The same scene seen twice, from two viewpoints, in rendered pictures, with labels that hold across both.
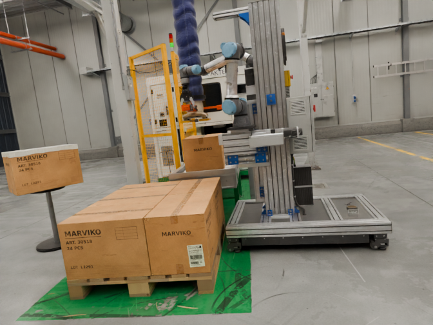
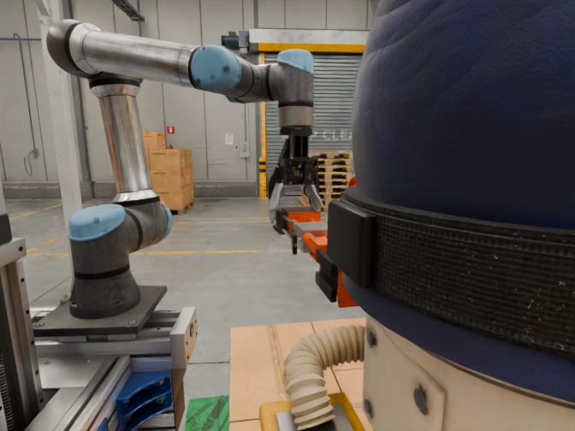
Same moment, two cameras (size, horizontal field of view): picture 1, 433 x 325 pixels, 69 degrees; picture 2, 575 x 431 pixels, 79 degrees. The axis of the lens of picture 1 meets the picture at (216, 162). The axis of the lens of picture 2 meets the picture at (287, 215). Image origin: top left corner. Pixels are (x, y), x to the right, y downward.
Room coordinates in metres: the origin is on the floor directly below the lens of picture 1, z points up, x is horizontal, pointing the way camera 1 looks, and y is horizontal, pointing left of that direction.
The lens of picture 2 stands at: (3.48, -0.03, 1.41)
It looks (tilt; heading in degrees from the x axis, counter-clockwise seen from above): 11 degrees down; 165
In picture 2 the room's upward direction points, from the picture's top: straight up
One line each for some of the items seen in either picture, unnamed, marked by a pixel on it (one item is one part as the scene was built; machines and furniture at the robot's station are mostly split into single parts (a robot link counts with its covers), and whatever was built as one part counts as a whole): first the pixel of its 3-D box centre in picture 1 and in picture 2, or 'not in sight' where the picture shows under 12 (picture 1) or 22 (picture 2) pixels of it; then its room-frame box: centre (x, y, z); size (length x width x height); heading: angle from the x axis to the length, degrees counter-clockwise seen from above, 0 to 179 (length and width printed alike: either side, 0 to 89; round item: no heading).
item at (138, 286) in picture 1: (162, 249); not in sight; (2.57, 0.54, 0.07); 1.20 x 1.00 x 0.14; 173
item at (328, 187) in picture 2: not in sight; (323, 180); (-4.08, 2.91, 0.65); 1.29 x 1.10 x 1.31; 168
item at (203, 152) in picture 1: (205, 153); not in sight; (3.53, 0.11, 0.75); 0.60 x 0.40 x 0.40; 177
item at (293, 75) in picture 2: (184, 71); (293, 80); (2.75, 0.19, 1.54); 0.09 x 0.08 x 0.11; 57
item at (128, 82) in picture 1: (129, 88); not in sight; (4.05, 0.99, 1.62); 0.20 x 0.05 x 0.30; 173
